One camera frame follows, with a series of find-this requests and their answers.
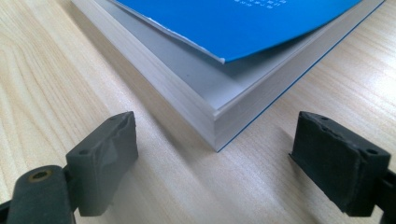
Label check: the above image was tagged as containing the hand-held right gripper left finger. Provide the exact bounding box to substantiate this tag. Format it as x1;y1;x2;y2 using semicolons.
65;111;139;217

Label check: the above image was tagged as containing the thick blue book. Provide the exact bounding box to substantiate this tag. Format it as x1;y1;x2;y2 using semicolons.
70;0;387;153

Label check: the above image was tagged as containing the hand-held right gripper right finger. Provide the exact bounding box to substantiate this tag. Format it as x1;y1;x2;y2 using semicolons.
289;111;391;217

